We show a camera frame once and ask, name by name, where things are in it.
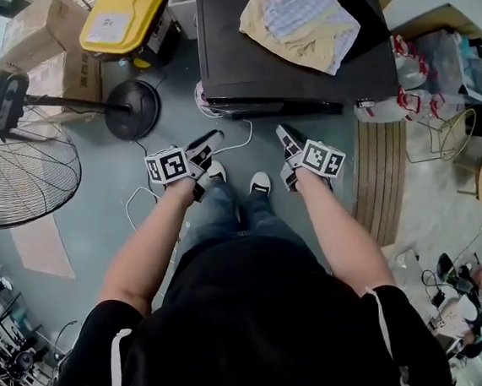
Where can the wooden slat panel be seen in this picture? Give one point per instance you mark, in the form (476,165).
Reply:
(382,183)

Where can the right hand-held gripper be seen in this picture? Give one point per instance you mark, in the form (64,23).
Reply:
(322,159)

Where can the metal shelf rack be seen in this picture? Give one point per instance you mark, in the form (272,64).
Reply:
(10,346)

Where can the person's shoe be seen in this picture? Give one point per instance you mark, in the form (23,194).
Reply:
(259,182)
(217,171)

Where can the flat cardboard sheet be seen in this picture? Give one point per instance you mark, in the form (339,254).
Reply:
(43,249)

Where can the person's black shirt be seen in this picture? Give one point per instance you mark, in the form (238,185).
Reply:
(246,336)

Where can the person's right shoe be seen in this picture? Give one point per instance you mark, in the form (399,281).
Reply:
(259,182)

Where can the black cloth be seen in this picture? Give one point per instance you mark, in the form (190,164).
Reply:
(363,10)

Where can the person's right forearm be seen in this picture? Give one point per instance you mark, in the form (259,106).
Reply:
(342,229)

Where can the person's left forearm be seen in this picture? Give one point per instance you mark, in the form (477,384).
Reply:
(153,247)

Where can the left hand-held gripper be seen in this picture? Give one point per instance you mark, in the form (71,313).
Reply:
(166,166)

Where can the black washing machine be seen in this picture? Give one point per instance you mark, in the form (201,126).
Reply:
(230,40)

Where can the plain cardboard box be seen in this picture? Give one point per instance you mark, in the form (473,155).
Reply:
(30,26)

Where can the pale yellow cloth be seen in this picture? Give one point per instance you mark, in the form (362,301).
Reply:
(294,42)

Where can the person's left shoe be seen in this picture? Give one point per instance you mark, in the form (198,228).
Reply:
(217,171)

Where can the white dotted cloth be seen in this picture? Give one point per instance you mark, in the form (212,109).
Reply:
(304,8)

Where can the person's leg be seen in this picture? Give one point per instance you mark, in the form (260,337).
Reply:
(264,215)
(210,220)

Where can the clear plastic bag of items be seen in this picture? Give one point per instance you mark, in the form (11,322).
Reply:
(453,61)

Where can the black box with yellow lid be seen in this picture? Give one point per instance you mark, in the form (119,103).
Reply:
(118,21)

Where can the person's left leg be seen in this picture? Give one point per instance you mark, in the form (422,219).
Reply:
(210,220)

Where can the black pedestal fan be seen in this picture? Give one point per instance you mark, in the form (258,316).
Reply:
(131,109)

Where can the person's right leg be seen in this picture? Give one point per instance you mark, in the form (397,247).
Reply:
(264,215)

